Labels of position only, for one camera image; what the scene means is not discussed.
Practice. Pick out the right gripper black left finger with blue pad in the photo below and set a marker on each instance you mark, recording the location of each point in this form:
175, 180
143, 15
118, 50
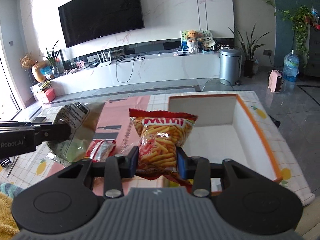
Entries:
116, 168

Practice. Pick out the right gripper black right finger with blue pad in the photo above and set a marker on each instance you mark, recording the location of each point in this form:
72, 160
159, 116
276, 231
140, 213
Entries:
195, 168

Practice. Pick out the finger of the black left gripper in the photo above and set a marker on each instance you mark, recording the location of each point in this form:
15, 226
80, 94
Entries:
46, 132

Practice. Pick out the clear green snack bag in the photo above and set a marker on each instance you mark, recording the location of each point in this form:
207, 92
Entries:
82, 119

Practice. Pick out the red Mimi fries snack bag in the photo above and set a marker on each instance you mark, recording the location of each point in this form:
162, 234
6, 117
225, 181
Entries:
161, 133

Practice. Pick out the black book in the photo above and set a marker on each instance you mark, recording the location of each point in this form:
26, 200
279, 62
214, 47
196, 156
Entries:
40, 119

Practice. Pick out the red white snack bag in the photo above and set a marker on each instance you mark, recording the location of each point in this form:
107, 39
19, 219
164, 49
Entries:
100, 149

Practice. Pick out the pink checked tablecloth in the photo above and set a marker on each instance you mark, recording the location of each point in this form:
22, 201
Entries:
115, 122

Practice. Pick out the red storage box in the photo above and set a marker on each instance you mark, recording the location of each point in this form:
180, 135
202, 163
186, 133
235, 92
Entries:
45, 96

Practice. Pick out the orange cardboard box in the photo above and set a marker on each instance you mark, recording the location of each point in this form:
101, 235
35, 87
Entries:
226, 129

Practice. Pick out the green plant glass vase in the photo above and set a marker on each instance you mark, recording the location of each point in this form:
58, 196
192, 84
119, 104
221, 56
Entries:
52, 58

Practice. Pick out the orange vase dried flowers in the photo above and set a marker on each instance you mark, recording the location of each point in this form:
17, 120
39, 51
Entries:
29, 63

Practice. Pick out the white TV cabinet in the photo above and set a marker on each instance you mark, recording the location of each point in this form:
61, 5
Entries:
152, 68

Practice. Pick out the white wifi router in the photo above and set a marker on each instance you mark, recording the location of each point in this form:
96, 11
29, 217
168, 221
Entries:
104, 58

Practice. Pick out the silver trash can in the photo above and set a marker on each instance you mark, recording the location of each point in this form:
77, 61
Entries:
230, 65

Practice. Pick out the pink small heater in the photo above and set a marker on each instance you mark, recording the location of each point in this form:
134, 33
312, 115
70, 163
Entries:
275, 81

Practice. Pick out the teddy bear in white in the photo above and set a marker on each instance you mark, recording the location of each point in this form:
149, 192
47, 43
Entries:
192, 42

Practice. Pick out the potted long leaf plant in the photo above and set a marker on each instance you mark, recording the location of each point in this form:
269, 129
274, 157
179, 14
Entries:
248, 45

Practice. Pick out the blue water jug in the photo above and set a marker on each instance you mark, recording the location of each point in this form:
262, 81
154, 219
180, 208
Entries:
291, 67

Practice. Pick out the hanging green vine plant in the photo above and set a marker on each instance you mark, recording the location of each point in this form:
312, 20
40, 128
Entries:
293, 20

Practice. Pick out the black wall television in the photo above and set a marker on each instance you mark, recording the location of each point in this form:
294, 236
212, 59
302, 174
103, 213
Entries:
86, 20

